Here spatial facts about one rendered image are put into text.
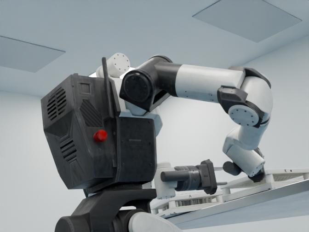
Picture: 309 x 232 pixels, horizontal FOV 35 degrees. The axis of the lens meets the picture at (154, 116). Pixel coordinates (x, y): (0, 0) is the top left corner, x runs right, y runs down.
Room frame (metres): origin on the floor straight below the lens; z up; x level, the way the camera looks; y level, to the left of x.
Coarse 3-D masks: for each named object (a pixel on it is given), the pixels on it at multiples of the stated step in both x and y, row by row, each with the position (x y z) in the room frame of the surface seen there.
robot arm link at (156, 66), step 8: (144, 64) 1.21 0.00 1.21; (152, 64) 1.21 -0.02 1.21; (160, 64) 1.21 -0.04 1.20; (168, 64) 1.20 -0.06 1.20; (176, 64) 1.20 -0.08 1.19; (152, 72) 1.19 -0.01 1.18; (160, 72) 1.20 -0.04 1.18; (168, 72) 1.19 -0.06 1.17; (176, 72) 1.19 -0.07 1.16; (160, 80) 1.20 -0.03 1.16; (168, 80) 1.19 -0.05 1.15; (160, 88) 1.22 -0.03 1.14; (168, 88) 1.21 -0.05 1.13; (176, 96) 1.23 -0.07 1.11
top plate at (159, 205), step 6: (204, 192) 2.02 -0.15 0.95; (216, 192) 2.04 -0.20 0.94; (222, 192) 2.05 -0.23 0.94; (168, 198) 1.97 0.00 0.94; (174, 198) 1.97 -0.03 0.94; (180, 198) 1.98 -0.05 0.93; (186, 198) 1.99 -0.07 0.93; (192, 198) 2.00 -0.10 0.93; (198, 198) 2.04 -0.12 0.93; (204, 198) 2.07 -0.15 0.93; (156, 204) 2.11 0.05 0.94; (162, 204) 2.04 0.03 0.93; (168, 204) 2.07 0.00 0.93
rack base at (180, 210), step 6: (198, 204) 2.01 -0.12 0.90; (204, 204) 2.02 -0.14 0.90; (210, 204) 2.02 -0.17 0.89; (216, 204) 2.03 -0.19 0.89; (168, 210) 1.99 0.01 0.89; (174, 210) 1.97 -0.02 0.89; (180, 210) 1.98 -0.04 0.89; (186, 210) 1.98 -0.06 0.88; (192, 210) 1.99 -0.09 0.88; (162, 216) 2.10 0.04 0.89; (168, 216) 2.06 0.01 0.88
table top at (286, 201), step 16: (272, 192) 1.65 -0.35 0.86; (288, 192) 1.60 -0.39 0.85; (304, 192) 1.59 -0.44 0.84; (208, 208) 1.90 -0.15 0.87; (224, 208) 1.84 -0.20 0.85; (240, 208) 1.78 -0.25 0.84; (256, 208) 1.90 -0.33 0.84; (272, 208) 2.05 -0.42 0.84; (288, 208) 2.21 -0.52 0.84; (304, 208) 2.40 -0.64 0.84; (176, 224) 2.07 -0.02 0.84; (192, 224) 2.22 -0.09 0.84; (208, 224) 2.42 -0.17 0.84; (224, 224) 2.65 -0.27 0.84
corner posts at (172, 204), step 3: (219, 195) 2.05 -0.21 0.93; (216, 198) 2.05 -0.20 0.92; (219, 198) 2.05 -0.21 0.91; (171, 201) 1.97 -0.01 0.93; (174, 201) 1.97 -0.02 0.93; (219, 201) 2.05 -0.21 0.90; (171, 204) 1.97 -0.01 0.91; (174, 204) 1.97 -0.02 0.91; (171, 207) 1.97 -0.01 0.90; (153, 210) 2.17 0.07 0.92; (156, 210) 2.17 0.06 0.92; (153, 213) 2.17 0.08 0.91; (156, 213) 2.17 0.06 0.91
